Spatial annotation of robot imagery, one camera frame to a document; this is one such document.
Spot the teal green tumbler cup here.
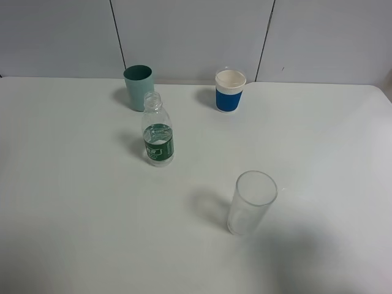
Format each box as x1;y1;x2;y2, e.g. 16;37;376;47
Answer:
123;64;154;112

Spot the clear plastic bottle green label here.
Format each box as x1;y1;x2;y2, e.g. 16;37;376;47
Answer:
141;92;175;167

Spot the clear drinking glass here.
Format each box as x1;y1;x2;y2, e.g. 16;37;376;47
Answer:
227;170;278;236

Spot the white cup blue sleeve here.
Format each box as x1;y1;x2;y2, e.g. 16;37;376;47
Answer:
215;67;247;112

